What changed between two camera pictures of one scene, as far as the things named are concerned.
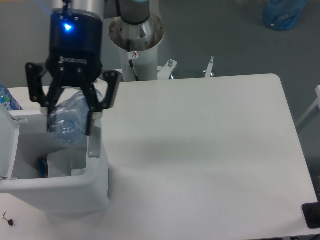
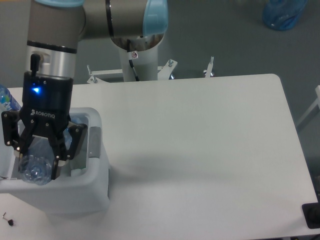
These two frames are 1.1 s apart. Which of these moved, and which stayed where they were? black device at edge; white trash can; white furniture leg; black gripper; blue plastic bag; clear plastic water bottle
Moved: clear plastic water bottle; black gripper
Stayed: white furniture leg; white trash can; black device at edge; blue plastic bag
